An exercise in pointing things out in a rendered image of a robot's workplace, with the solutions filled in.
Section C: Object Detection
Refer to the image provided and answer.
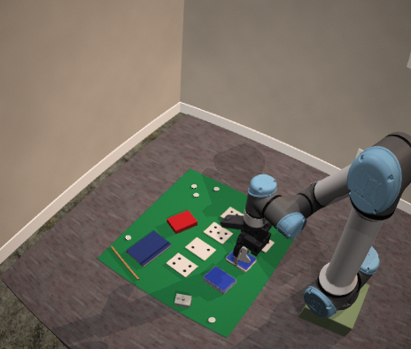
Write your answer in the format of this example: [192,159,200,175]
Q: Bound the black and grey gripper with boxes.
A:
[233,221,272,266]

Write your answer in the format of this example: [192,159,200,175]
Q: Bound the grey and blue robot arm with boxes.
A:
[220,132,411,318]

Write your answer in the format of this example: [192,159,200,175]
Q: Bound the green felt play mat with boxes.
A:
[98,169,295,337]

